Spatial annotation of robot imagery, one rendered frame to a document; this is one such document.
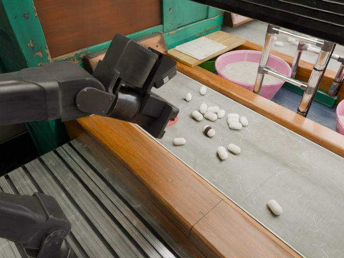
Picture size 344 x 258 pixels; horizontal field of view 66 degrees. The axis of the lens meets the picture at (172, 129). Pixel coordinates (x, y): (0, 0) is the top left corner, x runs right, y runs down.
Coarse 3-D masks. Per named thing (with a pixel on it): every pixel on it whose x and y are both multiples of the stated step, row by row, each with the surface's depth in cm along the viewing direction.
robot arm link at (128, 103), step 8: (120, 80) 40; (120, 88) 42; (128, 88) 44; (120, 96) 41; (128, 96) 42; (136, 96) 44; (112, 104) 41; (120, 104) 41; (128, 104) 42; (136, 104) 44; (112, 112) 41; (120, 112) 42; (128, 112) 43
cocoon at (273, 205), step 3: (270, 201) 54; (273, 201) 54; (270, 204) 54; (273, 204) 53; (276, 204) 53; (270, 207) 54; (273, 207) 53; (276, 207) 53; (279, 207) 53; (273, 210) 53; (276, 210) 53; (279, 210) 52; (276, 213) 53; (279, 213) 53
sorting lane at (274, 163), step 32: (192, 96) 86; (224, 96) 86; (192, 128) 74; (224, 128) 74; (256, 128) 74; (192, 160) 65; (224, 160) 65; (256, 160) 65; (288, 160) 65; (320, 160) 65; (224, 192) 58; (256, 192) 58; (288, 192) 58; (320, 192) 58; (288, 224) 52; (320, 224) 52; (320, 256) 47
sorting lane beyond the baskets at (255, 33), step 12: (252, 24) 136; (264, 24) 136; (240, 36) 124; (252, 36) 124; (264, 36) 124; (276, 36) 124; (276, 48) 114; (288, 48) 114; (336, 48) 114; (312, 60) 105; (336, 60) 105
